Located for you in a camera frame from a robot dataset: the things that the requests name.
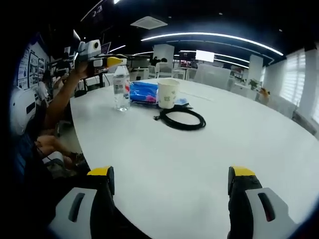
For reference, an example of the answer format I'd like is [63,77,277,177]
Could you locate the hanging dark screen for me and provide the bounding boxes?
[81,0,114,23]

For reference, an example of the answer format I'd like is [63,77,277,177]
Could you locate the person's left hand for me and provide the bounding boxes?
[72,61,94,81]

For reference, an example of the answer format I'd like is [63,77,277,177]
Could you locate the curved ceiling light strip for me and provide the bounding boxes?
[141,31,284,56]

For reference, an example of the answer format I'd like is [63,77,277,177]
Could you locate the clear plastic water bottle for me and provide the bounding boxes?
[113,63,131,112]

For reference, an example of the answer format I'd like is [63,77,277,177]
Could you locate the white column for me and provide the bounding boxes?
[249,54,264,83]
[153,44,174,66]

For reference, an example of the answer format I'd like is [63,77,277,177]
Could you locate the white paper cup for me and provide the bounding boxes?
[157,79,180,110]

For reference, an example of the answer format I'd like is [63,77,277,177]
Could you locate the blue wet wipes packet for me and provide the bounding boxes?
[173,97,194,110]

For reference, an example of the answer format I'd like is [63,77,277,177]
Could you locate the ceiling air conditioner vent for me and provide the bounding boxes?
[130,16,168,30]

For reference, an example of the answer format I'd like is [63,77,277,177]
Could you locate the white worn device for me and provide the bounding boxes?
[9,87,38,136]

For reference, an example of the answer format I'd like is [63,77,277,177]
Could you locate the bright white wall screen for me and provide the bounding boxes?
[195,49,215,62]

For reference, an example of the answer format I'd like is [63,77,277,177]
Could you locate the orange plush toy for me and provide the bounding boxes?
[259,87,272,100]

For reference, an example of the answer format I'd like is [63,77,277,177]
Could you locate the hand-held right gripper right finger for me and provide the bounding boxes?
[227,166,298,239]

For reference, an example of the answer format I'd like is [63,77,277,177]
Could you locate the white table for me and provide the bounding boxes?
[69,78,319,239]

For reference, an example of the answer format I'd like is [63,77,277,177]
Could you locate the potted plant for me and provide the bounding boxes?
[248,79,261,91]

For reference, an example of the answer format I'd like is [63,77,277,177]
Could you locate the person's legs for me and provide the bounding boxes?
[36,135,88,175]

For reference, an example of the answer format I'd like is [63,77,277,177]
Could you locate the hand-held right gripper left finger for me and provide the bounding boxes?
[48,166,118,239]

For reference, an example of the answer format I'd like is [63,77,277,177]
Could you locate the black cable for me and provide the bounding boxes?
[154,109,207,130]

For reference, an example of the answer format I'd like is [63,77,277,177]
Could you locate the white window blinds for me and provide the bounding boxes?
[279,49,307,108]

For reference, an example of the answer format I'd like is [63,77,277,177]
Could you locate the blue tissue pack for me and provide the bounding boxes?
[129,81,160,105]

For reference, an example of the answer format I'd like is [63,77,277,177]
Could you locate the white office chair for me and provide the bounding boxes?
[156,62,175,79]

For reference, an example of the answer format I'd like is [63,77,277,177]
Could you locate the white standing desk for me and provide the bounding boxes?
[74,67,118,92]

